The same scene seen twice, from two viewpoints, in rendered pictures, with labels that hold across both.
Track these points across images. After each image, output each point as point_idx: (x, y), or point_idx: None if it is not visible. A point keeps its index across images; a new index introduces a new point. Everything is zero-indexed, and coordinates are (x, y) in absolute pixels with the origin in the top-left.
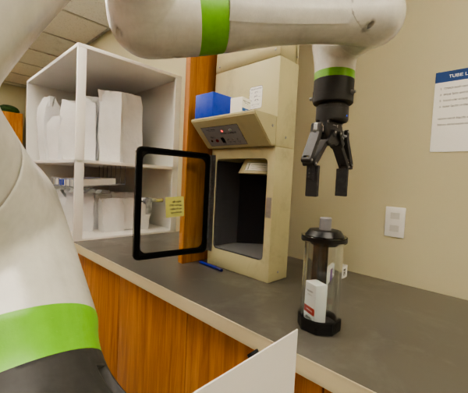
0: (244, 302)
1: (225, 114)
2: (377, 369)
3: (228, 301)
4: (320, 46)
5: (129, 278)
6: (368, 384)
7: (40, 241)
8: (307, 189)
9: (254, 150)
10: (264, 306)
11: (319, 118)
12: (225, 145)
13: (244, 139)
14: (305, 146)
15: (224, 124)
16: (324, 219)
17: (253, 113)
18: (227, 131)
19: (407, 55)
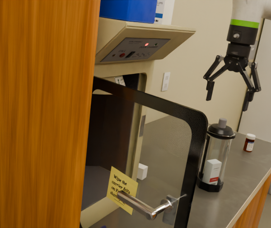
0: (193, 213)
1: (172, 26)
2: (240, 178)
3: (196, 222)
4: (264, 7)
5: None
6: (254, 183)
7: None
8: (245, 107)
9: (137, 64)
10: (193, 203)
11: (246, 56)
12: (122, 60)
13: (151, 54)
14: (257, 81)
15: (160, 37)
16: (226, 121)
17: (194, 33)
18: (151, 45)
19: None
